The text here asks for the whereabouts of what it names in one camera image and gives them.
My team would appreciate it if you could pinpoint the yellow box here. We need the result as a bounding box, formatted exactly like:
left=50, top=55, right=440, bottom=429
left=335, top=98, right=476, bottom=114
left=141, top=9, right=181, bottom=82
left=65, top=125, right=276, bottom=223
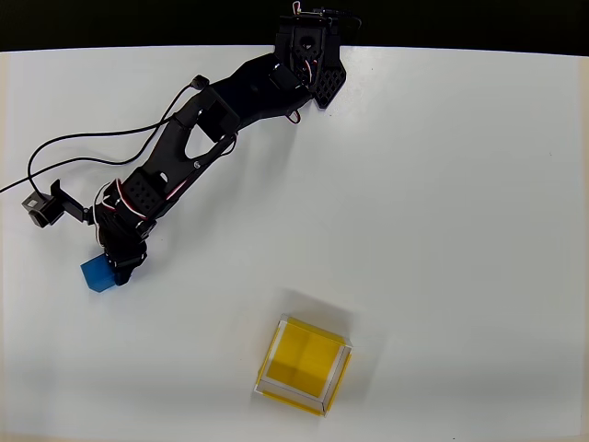
left=253, top=314, right=354, bottom=418

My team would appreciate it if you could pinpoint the black camera cable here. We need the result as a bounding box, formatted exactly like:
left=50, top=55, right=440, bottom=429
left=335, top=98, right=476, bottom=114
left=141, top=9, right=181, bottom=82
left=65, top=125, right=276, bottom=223
left=0, top=75, right=210, bottom=195

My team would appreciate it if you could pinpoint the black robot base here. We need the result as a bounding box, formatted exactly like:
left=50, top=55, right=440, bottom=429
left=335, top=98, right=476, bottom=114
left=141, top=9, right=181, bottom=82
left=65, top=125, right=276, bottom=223
left=274, top=1, right=349, bottom=111

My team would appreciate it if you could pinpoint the blue block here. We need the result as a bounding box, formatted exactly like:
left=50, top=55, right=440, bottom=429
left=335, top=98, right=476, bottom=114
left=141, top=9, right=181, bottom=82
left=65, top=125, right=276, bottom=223
left=80, top=254, right=118, bottom=295

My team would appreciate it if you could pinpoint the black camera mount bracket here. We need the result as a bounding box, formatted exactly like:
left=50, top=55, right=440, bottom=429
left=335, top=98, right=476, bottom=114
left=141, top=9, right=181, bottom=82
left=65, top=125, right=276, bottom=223
left=49, top=179, right=93, bottom=227

